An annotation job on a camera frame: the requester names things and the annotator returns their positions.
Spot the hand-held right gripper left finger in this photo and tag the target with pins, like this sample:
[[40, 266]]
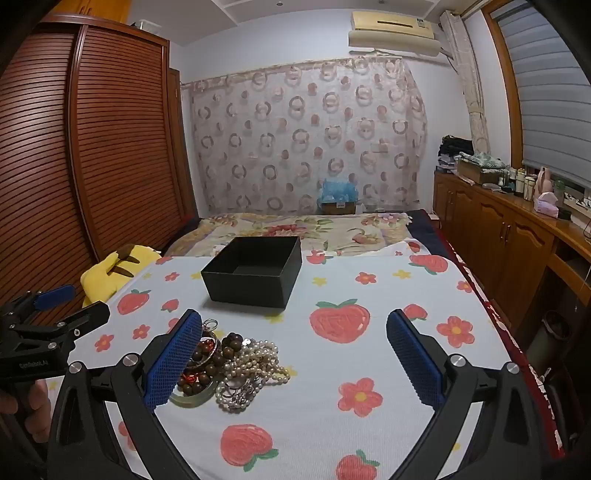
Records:
[[174, 357]]

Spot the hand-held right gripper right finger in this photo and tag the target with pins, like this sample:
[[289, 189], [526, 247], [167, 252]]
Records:
[[411, 362]]

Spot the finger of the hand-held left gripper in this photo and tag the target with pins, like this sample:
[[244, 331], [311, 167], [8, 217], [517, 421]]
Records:
[[87, 316], [53, 296]]

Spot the green jade bangle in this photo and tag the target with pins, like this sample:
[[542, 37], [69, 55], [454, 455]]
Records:
[[194, 399]]

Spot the black box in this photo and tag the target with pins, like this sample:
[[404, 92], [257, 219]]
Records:
[[249, 286]]

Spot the person's left hand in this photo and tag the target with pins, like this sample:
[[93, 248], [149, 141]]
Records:
[[40, 401]]

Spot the yellow plush toy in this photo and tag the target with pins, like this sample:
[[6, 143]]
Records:
[[99, 281]]

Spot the strawberry printed white sheet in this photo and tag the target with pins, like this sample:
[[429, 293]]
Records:
[[295, 355]]

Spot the navy and red bedspread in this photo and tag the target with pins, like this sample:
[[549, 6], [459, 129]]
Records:
[[431, 240]]

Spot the dark trash bin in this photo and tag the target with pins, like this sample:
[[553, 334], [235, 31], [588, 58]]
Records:
[[549, 337]]

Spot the long wooden cabinet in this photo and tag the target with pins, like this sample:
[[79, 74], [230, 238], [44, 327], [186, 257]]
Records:
[[498, 240]]

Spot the floral beige blanket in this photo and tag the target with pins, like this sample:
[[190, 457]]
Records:
[[258, 228]]

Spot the brown slatted wooden wardrobe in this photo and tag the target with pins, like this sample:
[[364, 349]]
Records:
[[115, 138]]

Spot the brown cardboard box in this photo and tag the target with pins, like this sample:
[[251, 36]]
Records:
[[338, 208]]

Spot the blue plastic bag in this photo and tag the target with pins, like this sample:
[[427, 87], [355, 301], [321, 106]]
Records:
[[339, 190]]

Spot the small wooden box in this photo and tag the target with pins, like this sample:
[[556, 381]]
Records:
[[478, 175]]

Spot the pink tissue box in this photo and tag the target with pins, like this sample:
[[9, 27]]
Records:
[[547, 205]]

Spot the row of bottles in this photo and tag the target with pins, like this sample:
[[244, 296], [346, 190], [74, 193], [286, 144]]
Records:
[[519, 182]]

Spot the green patterned cloth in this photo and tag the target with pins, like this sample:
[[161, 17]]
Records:
[[485, 161]]

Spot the beige figurine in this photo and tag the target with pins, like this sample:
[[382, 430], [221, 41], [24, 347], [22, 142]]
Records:
[[544, 182]]

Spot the circle patterned sheer curtain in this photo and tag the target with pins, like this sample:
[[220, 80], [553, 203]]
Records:
[[300, 138]]

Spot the tied beige curtain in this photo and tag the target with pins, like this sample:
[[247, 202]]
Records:
[[475, 115]]

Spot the clear storage box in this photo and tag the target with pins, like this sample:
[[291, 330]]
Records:
[[147, 25]]

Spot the grey window blind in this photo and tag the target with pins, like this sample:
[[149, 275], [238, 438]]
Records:
[[545, 92]]

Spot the beige wall air conditioner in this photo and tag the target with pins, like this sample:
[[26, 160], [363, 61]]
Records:
[[392, 30]]

